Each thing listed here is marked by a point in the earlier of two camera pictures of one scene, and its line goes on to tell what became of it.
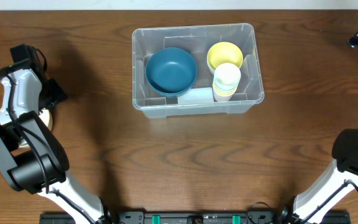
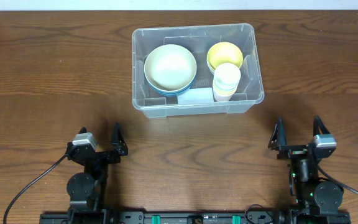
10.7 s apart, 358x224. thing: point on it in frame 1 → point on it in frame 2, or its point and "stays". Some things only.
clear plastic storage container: [194, 70] stays
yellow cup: [225, 93] stays
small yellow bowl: [223, 53] stays
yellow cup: [225, 94] stays
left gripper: [56, 94] → [101, 155]
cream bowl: [1, 118] → [170, 67]
